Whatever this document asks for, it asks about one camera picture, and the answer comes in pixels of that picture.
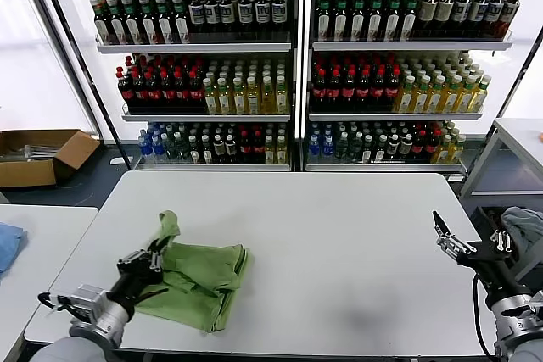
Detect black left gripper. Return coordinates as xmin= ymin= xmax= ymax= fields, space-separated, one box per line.
xmin=108 ymin=236 xmax=173 ymax=309

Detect white metal-frame table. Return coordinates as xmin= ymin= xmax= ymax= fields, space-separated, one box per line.
xmin=460 ymin=118 xmax=543 ymax=289

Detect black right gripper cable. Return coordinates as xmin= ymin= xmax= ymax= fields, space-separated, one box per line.
xmin=470 ymin=275 xmax=498 ymax=358

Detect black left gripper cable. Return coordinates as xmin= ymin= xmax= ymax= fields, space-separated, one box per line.
xmin=132 ymin=287 xmax=170 ymax=303

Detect brown cardboard box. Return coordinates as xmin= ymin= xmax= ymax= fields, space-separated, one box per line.
xmin=0 ymin=128 xmax=102 ymax=188

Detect silver metal rods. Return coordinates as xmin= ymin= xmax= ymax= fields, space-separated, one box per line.
xmin=0 ymin=144 xmax=64 ymax=164

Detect grey cloth pile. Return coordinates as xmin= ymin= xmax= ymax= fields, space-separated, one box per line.
xmin=501 ymin=206 xmax=543 ymax=265

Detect red-brown drink bottle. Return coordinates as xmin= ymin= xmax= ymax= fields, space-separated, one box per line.
xmin=501 ymin=0 xmax=522 ymax=39

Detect black storage crate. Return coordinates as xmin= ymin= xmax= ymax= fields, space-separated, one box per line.
xmin=477 ymin=205 xmax=521 ymax=253

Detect green-cap dark tea bottle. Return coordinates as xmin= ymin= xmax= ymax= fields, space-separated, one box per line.
xmin=350 ymin=0 xmax=367 ymax=41
xmin=367 ymin=0 xmax=385 ymax=41
xmin=121 ymin=0 xmax=139 ymax=46
xmin=333 ymin=0 xmax=350 ymax=41
xmin=401 ymin=0 xmax=419 ymax=40
xmin=173 ymin=0 xmax=191 ymax=45
xmin=155 ymin=0 xmax=174 ymax=45
xmin=105 ymin=0 xmax=123 ymax=46
xmin=316 ymin=0 xmax=333 ymax=41
xmin=384 ymin=0 xmax=403 ymax=41
xmin=138 ymin=0 xmax=156 ymax=46

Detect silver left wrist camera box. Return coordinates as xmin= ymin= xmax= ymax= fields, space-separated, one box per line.
xmin=53 ymin=282 xmax=108 ymax=326

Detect white-cap blue-label dark bottle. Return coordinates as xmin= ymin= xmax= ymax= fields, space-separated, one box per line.
xmin=204 ymin=0 xmax=221 ymax=35
xmin=469 ymin=0 xmax=489 ymax=39
xmin=188 ymin=0 xmax=206 ymax=35
xmin=271 ymin=0 xmax=288 ymax=35
xmin=452 ymin=0 xmax=472 ymax=39
xmin=486 ymin=0 xmax=506 ymax=39
xmin=237 ymin=0 xmax=255 ymax=35
xmin=220 ymin=0 xmax=238 ymax=35
xmin=254 ymin=0 xmax=272 ymax=35

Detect green polo shirt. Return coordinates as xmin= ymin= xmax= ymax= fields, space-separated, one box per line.
xmin=134 ymin=209 xmax=251 ymax=333

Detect beige-label dark drink bottle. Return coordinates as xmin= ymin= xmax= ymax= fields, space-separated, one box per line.
xmin=418 ymin=0 xmax=439 ymax=39
xmin=436 ymin=0 xmax=455 ymax=39

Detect black window frame post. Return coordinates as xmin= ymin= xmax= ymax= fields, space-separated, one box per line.
xmin=19 ymin=0 xmax=133 ymax=170
xmin=507 ymin=35 xmax=543 ymax=100

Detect red-label dark tea bottle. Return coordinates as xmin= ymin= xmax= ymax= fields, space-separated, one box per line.
xmin=92 ymin=0 xmax=109 ymax=45

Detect blue folded cloth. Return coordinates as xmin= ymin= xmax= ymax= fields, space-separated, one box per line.
xmin=0 ymin=221 xmax=29 ymax=278

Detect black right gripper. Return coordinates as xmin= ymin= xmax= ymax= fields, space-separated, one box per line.
xmin=431 ymin=210 xmax=535 ymax=303

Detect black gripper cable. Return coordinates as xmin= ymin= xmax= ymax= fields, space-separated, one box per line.
xmin=470 ymin=275 xmax=498 ymax=358
xmin=132 ymin=287 xmax=170 ymax=303

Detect grey metal shelf unit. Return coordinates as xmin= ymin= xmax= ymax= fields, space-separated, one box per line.
xmin=66 ymin=0 xmax=303 ymax=173
xmin=301 ymin=0 xmax=515 ymax=175

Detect red-cap cola bottle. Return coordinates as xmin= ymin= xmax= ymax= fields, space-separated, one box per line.
xmin=371 ymin=67 xmax=388 ymax=111
xmin=385 ymin=67 xmax=401 ymax=111
xmin=174 ymin=68 xmax=190 ymax=112
xmin=159 ymin=68 xmax=176 ymax=112
xmin=144 ymin=68 xmax=161 ymax=112
xmin=252 ymin=131 xmax=266 ymax=164
xmin=239 ymin=131 xmax=253 ymax=164
xmin=412 ymin=131 xmax=427 ymax=163
xmin=116 ymin=66 xmax=133 ymax=112
xmin=356 ymin=67 xmax=373 ymax=111
xmin=327 ymin=67 xmax=344 ymax=111
xmin=341 ymin=67 xmax=358 ymax=111
xmin=425 ymin=131 xmax=440 ymax=163
xmin=188 ymin=68 xmax=204 ymax=112
xmin=131 ymin=67 xmax=147 ymax=112
xmin=312 ymin=67 xmax=329 ymax=111

